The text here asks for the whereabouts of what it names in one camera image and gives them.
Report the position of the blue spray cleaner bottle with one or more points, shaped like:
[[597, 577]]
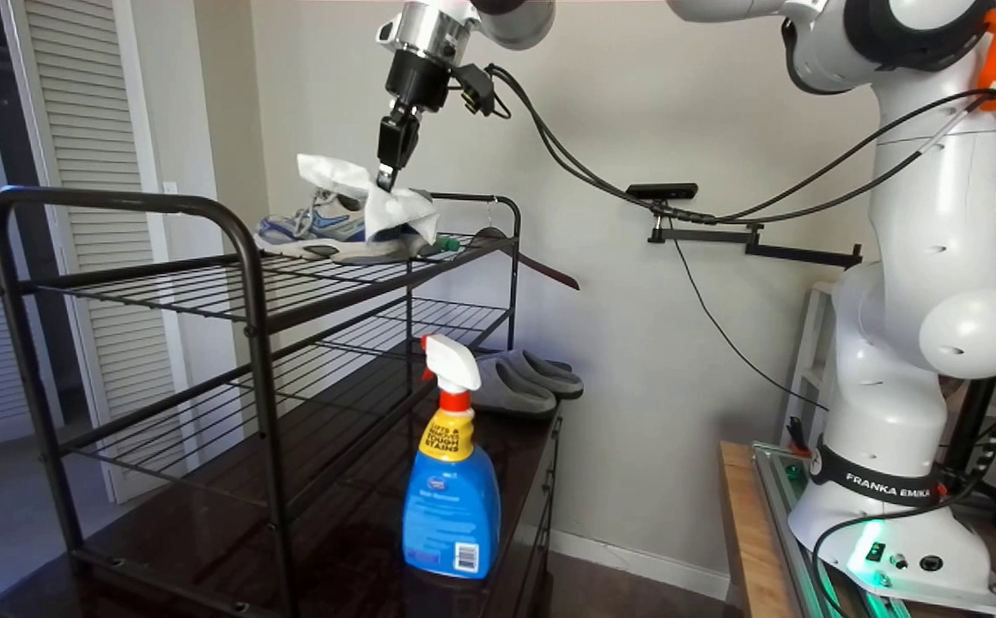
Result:
[[450, 502]]

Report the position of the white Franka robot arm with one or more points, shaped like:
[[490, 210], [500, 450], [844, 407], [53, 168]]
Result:
[[932, 309]]

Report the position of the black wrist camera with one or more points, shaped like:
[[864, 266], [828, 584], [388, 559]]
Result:
[[479, 91]]

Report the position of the brown wooden hanger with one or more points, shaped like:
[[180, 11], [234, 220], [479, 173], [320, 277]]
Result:
[[545, 269]]

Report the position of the white paper napkin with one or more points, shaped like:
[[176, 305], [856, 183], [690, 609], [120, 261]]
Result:
[[388, 210]]

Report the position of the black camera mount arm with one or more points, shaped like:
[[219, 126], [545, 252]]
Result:
[[796, 245]]

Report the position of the white upright panel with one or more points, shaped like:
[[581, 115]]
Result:
[[799, 343]]

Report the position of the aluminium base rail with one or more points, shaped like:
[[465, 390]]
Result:
[[802, 559]]

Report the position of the black stereo camera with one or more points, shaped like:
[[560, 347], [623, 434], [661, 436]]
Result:
[[661, 191]]

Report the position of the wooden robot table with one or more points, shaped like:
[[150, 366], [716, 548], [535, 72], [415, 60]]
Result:
[[743, 535]]

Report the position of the grey felt slipper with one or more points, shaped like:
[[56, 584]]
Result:
[[554, 371], [518, 396]]

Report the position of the black metal shoe rack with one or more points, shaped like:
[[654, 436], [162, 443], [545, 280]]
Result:
[[260, 343]]

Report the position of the orange black clamp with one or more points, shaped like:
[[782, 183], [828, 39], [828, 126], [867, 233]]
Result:
[[799, 436]]

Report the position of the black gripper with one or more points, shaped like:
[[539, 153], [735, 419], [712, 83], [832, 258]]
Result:
[[418, 83]]

